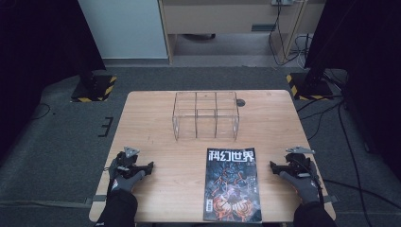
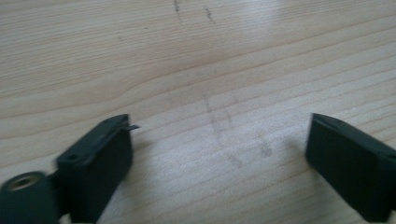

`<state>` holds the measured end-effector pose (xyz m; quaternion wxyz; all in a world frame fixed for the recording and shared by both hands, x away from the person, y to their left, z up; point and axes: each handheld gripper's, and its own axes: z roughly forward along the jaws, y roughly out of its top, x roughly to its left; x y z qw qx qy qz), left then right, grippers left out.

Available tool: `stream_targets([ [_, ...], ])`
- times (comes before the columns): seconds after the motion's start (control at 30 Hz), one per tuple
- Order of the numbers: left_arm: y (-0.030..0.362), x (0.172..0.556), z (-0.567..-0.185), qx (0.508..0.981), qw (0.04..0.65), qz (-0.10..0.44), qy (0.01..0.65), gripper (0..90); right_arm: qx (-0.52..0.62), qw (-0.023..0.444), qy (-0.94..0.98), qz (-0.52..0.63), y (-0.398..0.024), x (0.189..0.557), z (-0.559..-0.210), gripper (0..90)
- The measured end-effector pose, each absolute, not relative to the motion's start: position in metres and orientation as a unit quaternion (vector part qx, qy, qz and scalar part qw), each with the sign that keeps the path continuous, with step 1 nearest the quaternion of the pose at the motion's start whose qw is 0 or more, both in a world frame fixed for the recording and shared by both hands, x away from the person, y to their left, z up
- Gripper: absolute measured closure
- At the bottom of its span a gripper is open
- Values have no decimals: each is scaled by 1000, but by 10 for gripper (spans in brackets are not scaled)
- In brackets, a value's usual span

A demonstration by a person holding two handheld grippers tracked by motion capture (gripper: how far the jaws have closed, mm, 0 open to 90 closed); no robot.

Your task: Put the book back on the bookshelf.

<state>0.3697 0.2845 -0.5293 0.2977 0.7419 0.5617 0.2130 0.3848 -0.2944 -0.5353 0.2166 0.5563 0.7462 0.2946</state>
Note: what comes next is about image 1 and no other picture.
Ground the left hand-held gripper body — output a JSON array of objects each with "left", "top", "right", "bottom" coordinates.
[{"left": 115, "top": 146, "right": 141, "bottom": 178}]

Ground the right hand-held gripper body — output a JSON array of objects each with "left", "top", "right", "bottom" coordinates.
[{"left": 284, "top": 145, "right": 316, "bottom": 178}]

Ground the dark illustrated magazine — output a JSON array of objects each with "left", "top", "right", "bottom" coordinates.
[{"left": 202, "top": 147, "right": 263, "bottom": 224}]

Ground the clear acrylic divided rack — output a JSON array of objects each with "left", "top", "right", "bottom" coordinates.
[{"left": 171, "top": 91, "right": 240, "bottom": 142}]

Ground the person's left hand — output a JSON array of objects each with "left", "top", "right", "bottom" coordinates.
[{"left": 108, "top": 158, "right": 147, "bottom": 194}]

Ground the person's right hand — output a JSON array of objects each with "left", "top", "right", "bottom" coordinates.
[{"left": 279, "top": 160, "right": 322, "bottom": 205}]

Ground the black tape floor mark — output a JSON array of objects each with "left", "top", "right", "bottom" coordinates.
[{"left": 97, "top": 116, "right": 114, "bottom": 138}]

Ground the black stand with striped base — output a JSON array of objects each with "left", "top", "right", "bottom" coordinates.
[
  {"left": 286, "top": 37, "right": 335, "bottom": 101},
  {"left": 70, "top": 46, "right": 118, "bottom": 103}
]

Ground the black curtain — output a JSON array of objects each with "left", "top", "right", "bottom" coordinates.
[
  {"left": 304, "top": 0, "right": 401, "bottom": 173},
  {"left": 0, "top": 0, "right": 107, "bottom": 159}
]

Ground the white cabinet panel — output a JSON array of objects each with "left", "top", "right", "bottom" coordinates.
[{"left": 78, "top": 0, "right": 168, "bottom": 61}]

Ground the light wooden desk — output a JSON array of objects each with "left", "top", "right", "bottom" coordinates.
[{"left": 157, "top": 0, "right": 326, "bottom": 66}]

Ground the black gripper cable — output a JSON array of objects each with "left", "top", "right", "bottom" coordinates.
[{"left": 294, "top": 156, "right": 325, "bottom": 206}]

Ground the black floor cable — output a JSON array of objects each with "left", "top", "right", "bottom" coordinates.
[
  {"left": 30, "top": 102, "right": 52, "bottom": 121},
  {"left": 338, "top": 102, "right": 368, "bottom": 227},
  {"left": 321, "top": 179, "right": 401, "bottom": 210}
]

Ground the black hanging cable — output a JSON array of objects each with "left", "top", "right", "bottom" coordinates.
[{"left": 268, "top": 3, "right": 308, "bottom": 67}]

